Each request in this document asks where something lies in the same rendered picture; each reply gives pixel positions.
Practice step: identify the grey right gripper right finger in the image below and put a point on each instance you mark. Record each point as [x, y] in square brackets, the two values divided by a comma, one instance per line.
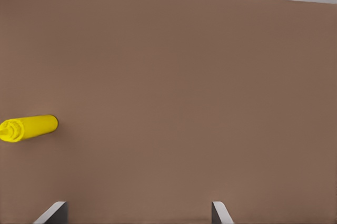
[220, 214]

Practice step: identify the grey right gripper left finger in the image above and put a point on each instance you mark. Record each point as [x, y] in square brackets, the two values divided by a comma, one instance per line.
[54, 214]

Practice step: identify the yellow sauce bottle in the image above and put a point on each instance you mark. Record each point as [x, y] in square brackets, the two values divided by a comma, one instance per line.
[29, 127]

